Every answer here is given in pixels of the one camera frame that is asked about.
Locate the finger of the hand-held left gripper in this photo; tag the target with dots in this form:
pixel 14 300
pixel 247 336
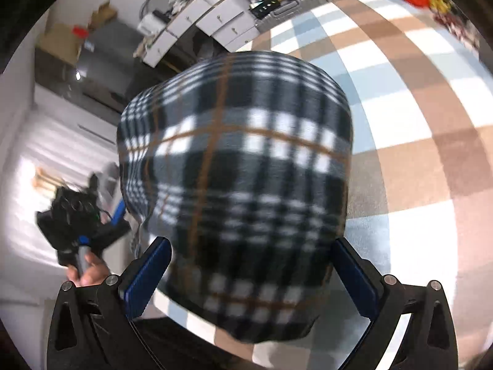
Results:
pixel 111 237
pixel 117 214

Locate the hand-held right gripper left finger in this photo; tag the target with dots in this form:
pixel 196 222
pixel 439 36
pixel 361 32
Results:
pixel 148 277

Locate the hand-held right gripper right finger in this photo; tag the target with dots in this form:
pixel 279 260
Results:
pixel 354 277

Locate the black white plaid fleece garment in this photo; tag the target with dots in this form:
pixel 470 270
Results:
pixel 238 185

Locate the person's left hand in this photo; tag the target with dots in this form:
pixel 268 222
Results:
pixel 94 273

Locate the grey storage stool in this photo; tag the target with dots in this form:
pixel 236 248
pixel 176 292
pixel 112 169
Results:
pixel 110 179

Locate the beige curtain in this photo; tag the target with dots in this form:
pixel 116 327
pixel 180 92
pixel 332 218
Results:
pixel 46 179

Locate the white sheer curtain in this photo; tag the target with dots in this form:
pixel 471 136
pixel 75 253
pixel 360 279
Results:
pixel 73 148
pixel 27 239

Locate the person's black trouser leg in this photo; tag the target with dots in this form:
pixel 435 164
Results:
pixel 173 347

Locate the white wardrobe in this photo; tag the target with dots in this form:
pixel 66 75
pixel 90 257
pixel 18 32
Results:
pixel 77 123

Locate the dark glass wardrobe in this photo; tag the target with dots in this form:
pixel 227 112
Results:
pixel 65 81

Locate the grey refrigerator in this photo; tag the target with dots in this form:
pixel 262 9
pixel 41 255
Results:
pixel 111 57

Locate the checkered brown blue bed sheet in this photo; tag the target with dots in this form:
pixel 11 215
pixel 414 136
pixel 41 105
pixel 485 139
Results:
pixel 404 123

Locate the flat cardboard sheet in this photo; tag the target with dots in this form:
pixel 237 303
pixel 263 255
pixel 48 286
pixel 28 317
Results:
pixel 61 42

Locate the red box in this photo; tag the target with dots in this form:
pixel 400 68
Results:
pixel 80 32

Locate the black bag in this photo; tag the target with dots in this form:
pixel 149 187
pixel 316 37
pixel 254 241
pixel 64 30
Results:
pixel 204 46

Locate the open cardboard box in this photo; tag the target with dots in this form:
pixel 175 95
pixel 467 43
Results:
pixel 103 13

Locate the white desk with drawers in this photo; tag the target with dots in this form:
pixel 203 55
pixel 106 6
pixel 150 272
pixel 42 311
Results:
pixel 215 19

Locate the white crumpled bags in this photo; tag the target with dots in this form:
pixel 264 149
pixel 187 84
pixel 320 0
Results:
pixel 180 0

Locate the black dotted box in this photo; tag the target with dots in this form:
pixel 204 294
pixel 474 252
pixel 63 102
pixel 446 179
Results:
pixel 264 7

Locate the silver suitcase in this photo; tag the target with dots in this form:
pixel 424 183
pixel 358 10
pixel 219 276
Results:
pixel 296 4

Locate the yellow plastic toy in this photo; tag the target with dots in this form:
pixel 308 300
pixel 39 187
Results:
pixel 439 4

